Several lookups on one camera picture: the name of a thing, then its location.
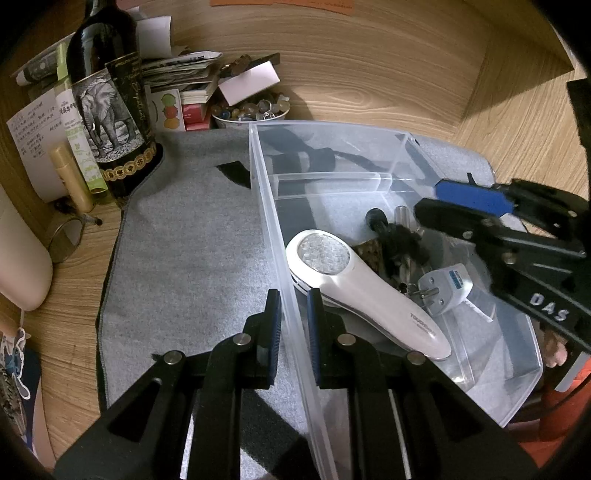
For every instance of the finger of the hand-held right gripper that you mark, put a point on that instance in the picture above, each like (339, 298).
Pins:
(461, 220)
(471, 196)

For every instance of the red clothing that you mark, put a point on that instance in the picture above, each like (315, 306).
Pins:
(568, 415)

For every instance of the stack of books and papers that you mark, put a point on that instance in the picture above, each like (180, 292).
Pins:
(184, 74)

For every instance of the white handheld beauty device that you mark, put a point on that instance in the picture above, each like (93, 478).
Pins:
(369, 290)

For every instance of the white card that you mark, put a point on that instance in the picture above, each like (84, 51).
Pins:
(247, 83)

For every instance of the round glass lens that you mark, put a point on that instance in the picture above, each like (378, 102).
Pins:
(67, 240)

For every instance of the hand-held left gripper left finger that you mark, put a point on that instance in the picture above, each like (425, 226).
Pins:
(274, 327)

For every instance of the bowl of stones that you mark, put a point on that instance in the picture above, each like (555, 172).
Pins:
(249, 113)

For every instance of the white handwritten paper note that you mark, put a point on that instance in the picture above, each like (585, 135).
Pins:
(32, 138)

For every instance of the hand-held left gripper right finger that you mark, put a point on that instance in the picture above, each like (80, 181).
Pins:
(316, 330)

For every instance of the dark wine bottle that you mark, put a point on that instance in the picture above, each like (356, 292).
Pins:
(111, 115)

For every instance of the clear plastic storage box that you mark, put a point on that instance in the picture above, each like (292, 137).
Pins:
(272, 207)

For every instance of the rolled printed paper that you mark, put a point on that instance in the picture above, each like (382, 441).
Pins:
(39, 62)

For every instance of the beige tube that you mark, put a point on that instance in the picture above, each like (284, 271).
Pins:
(69, 180)

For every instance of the blue patterned cloth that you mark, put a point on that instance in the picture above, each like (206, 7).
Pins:
(14, 378)

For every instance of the person's right hand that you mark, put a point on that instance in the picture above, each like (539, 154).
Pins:
(555, 350)

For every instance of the cream rounded container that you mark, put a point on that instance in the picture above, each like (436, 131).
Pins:
(18, 258)

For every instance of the black fuzzy item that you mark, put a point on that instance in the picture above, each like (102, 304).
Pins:
(399, 240)

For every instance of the white plug adapter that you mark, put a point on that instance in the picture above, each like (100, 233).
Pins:
(445, 288)

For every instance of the grey mat with black letters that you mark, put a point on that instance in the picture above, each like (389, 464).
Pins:
(184, 254)

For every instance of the green and white tube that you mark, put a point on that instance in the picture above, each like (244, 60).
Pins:
(74, 134)

